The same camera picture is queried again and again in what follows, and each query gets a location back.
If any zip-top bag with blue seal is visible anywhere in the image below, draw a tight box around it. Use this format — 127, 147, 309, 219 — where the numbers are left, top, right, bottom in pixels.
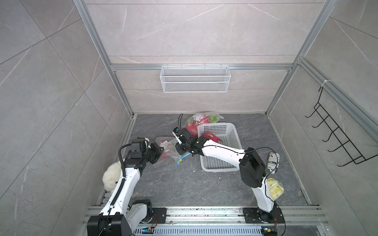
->
155, 137, 191, 167

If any zip-top bag with dragon fruit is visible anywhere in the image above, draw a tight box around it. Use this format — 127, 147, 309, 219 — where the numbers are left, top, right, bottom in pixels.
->
184, 112, 223, 137

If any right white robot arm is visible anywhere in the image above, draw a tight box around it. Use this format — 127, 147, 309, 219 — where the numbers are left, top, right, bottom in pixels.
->
173, 127, 281, 223

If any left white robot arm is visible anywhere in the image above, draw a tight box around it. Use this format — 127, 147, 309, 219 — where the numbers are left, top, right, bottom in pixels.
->
87, 138, 164, 236

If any yellow-green packaged snack bag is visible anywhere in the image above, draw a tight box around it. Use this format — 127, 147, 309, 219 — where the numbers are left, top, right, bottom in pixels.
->
266, 178, 284, 201

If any white perforated plastic basket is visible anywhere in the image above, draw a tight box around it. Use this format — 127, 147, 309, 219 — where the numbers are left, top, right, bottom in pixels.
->
197, 122, 243, 173

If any white plush teddy bear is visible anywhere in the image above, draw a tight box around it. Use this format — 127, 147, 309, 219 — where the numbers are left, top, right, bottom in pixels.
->
102, 161, 122, 193

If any stars and stripes patterned can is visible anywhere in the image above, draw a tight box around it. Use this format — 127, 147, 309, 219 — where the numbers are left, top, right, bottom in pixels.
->
267, 152, 280, 174

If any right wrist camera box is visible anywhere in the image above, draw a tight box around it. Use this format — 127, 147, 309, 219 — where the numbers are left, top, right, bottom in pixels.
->
172, 127, 182, 145

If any black corrugated cable conduit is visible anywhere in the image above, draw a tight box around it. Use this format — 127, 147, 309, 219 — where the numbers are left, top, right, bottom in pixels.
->
109, 143, 133, 207

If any white wire mesh wall basket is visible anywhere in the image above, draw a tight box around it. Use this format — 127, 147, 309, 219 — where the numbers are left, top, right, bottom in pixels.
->
159, 65, 231, 93

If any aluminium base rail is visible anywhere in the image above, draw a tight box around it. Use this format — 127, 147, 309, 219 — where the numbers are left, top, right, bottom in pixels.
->
84, 200, 332, 236

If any black wire wall hook rack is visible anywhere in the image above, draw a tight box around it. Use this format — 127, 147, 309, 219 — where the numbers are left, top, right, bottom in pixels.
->
305, 87, 378, 167

